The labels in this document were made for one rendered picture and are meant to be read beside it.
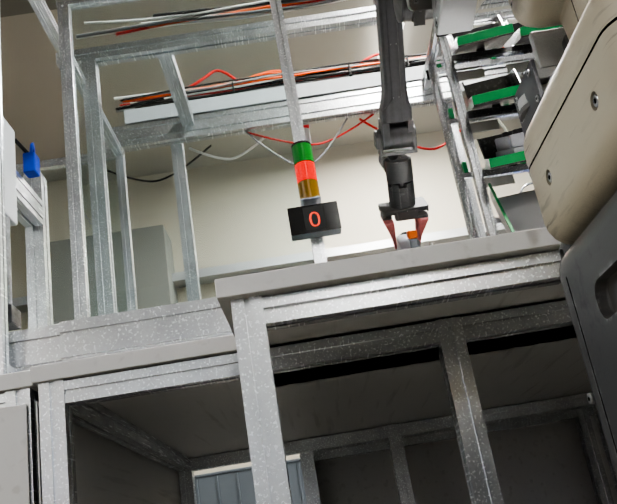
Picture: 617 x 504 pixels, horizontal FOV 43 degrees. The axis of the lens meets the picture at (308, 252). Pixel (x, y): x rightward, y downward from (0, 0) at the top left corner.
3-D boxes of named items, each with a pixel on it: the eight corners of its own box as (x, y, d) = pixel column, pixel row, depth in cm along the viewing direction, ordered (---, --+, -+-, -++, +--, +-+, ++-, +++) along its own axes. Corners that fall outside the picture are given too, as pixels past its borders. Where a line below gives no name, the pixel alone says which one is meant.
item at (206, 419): (853, 250, 143) (847, 235, 144) (30, 383, 139) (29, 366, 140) (603, 391, 276) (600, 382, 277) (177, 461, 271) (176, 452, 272)
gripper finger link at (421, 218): (394, 242, 179) (389, 203, 176) (425, 237, 180) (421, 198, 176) (399, 253, 173) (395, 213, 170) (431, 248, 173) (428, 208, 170)
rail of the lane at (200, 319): (526, 298, 150) (512, 245, 154) (61, 373, 148) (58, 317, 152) (519, 306, 155) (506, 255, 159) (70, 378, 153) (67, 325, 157)
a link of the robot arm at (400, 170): (386, 159, 166) (413, 155, 166) (381, 151, 172) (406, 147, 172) (390, 190, 168) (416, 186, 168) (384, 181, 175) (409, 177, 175)
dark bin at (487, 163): (551, 155, 171) (544, 122, 170) (490, 169, 172) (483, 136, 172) (529, 157, 198) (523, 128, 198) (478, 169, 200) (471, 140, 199)
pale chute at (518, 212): (579, 237, 162) (577, 217, 160) (515, 251, 164) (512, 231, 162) (546, 188, 187) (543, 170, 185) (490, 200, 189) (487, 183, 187)
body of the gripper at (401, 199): (378, 211, 176) (374, 179, 174) (423, 204, 176) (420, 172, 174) (383, 220, 170) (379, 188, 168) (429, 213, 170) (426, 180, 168)
